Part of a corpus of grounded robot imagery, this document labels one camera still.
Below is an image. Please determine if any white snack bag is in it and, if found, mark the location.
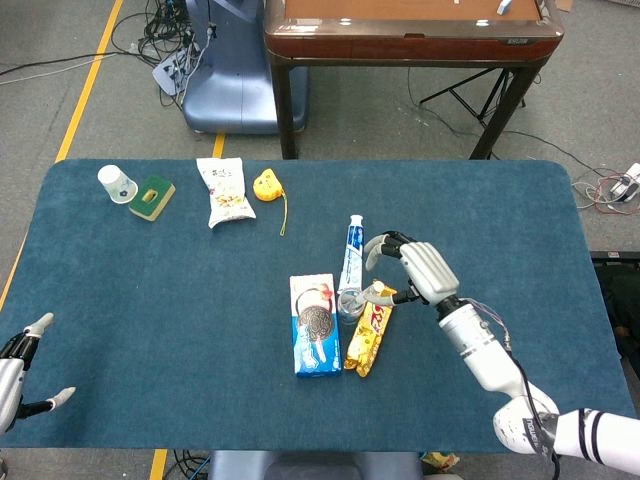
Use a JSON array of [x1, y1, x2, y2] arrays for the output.
[[195, 157, 258, 230]]

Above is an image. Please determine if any yellow packet on floor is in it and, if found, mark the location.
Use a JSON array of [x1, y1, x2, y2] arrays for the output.
[[418, 451, 460, 472]]

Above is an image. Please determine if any white blue toothpaste tube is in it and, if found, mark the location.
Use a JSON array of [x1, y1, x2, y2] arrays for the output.
[[339, 214, 366, 291]]

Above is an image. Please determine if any grey blue robot torso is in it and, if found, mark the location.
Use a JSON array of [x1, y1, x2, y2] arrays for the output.
[[207, 449, 424, 480]]

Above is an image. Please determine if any green yellow sponge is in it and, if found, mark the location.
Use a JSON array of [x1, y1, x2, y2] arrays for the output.
[[128, 174, 177, 222]]

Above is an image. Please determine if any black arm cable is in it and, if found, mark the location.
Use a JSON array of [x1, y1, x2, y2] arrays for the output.
[[504, 344, 561, 480]]

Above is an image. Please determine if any black equipment case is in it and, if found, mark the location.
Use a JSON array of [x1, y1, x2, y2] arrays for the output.
[[589, 249, 640, 361]]

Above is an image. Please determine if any clear plastic cup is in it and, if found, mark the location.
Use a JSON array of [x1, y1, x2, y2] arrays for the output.
[[337, 285, 368, 323]]

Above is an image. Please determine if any yellow wafer snack pack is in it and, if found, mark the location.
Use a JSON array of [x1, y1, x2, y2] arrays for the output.
[[344, 284, 399, 379]]

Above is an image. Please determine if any black floor cable bundle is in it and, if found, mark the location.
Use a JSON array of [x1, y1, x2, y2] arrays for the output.
[[109, 0, 211, 109]]

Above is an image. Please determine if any white power strip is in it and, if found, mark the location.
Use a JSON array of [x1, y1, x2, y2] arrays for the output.
[[152, 49, 194, 96]]

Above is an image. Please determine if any brown mahjong table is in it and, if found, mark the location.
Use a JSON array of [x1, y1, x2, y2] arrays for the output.
[[263, 0, 565, 160]]

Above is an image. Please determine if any blue cookie box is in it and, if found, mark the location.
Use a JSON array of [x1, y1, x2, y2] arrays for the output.
[[289, 272, 344, 379]]

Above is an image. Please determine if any blue table mat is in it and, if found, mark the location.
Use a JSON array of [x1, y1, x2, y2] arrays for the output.
[[0, 158, 640, 454]]

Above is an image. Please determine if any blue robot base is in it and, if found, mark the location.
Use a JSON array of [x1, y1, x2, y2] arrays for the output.
[[182, 0, 309, 135]]

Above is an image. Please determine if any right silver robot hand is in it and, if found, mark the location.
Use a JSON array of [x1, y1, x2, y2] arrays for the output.
[[363, 230, 461, 307]]

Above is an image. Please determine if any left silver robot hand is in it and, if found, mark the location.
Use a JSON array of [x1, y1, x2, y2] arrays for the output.
[[0, 312, 77, 434]]

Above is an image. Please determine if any white device with wires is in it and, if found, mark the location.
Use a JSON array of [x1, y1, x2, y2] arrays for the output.
[[572, 162, 640, 216]]

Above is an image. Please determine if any clear glass test tube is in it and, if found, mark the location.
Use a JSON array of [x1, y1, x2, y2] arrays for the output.
[[349, 281, 385, 309]]

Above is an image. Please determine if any white paper cup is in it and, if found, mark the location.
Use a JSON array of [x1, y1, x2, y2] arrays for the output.
[[97, 164, 139, 205]]

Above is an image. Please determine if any yellow tape measure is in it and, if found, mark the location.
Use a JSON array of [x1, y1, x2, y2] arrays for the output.
[[252, 168, 290, 238]]

